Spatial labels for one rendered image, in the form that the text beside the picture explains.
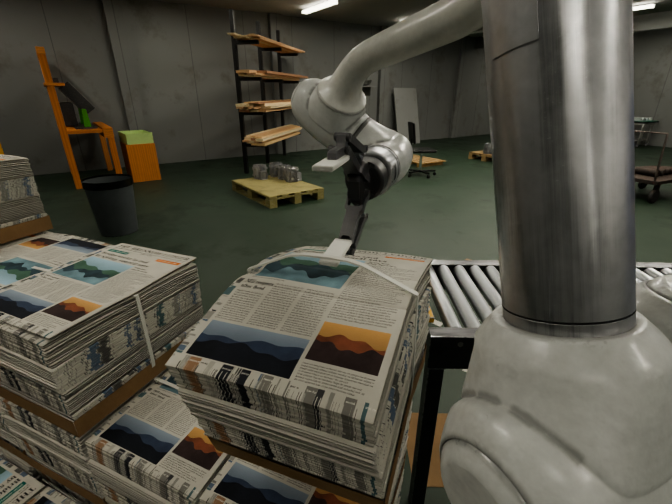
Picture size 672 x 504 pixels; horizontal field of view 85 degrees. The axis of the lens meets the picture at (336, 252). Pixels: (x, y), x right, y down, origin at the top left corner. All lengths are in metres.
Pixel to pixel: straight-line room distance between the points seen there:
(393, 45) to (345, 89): 0.13
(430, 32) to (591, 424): 0.54
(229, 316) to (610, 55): 0.49
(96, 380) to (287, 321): 0.51
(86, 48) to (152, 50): 1.14
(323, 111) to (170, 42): 8.58
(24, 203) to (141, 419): 0.78
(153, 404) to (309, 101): 0.73
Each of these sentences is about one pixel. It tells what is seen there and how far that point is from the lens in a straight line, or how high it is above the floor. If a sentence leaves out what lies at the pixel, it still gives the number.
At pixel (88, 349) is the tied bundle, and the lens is 0.88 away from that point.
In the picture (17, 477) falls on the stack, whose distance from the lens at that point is 1.31.
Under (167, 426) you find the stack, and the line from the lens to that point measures 0.91.
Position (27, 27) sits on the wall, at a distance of 9.14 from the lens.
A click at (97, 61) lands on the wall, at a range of 9.09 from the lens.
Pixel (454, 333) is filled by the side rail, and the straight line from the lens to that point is 1.18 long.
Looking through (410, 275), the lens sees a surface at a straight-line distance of 0.61.
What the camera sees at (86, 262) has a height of 1.07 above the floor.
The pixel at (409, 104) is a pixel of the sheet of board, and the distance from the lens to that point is 12.17.
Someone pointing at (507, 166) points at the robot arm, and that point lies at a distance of 0.33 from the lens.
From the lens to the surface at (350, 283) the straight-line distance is 0.58.
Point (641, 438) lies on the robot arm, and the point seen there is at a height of 1.24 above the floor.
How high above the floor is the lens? 1.46
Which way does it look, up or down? 24 degrees down
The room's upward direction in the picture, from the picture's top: straight up
